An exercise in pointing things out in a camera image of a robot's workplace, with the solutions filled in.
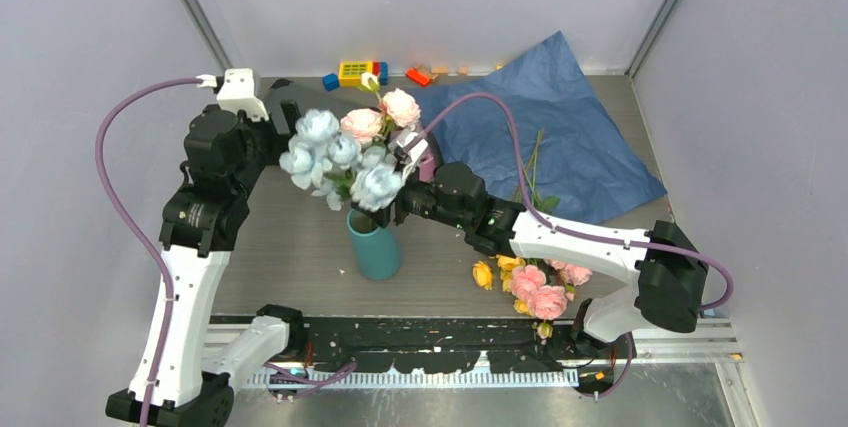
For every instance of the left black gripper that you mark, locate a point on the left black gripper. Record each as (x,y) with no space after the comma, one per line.
(280,142)

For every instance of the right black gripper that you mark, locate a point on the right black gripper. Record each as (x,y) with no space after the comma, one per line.
(382,217)

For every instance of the blue flower stem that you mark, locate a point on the blue flower stem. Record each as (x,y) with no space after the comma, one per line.
(333,165)

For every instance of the pink flower stem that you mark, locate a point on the pink flower stem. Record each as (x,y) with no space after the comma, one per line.
(543,289)
(395,110)

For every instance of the yellow flower stem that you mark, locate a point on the yellow flower stem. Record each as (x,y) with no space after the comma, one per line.
(483,273)

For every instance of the blue flower bouquet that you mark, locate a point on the blue flower bouquet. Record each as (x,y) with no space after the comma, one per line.
(583,159)

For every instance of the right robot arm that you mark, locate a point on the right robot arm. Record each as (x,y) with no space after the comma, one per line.
(663,276)

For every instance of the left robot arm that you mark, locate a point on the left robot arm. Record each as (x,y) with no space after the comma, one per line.
(176,384)

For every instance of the teal vase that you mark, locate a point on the teal vase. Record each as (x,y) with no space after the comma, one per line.
(376,250)

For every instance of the pink metronome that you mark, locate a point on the pink metronome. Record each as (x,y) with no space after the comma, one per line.
(431,158)

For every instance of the grey black case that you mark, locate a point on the grey black case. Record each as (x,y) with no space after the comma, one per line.
(280,95)

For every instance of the blue toy cube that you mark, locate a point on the blue toy cube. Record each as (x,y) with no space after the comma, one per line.
(330,82)

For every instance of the yellow toy block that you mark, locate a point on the yellow toy block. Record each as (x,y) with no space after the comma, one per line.
(349,73)

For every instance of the orange red toy block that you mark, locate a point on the orange red toy block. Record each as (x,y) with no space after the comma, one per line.
(415,76)

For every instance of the red blue toy block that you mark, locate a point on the red blue toy block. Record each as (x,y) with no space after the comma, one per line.
(380,69)

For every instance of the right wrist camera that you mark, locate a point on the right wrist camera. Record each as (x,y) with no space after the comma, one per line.
(402,146)

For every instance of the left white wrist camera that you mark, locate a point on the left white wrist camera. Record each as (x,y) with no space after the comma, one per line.
(237,91)

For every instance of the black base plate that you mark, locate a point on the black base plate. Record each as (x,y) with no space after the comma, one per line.
(436,346)

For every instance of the aluminium frame rail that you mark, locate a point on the aluminium frame rail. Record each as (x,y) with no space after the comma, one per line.
(712,342)

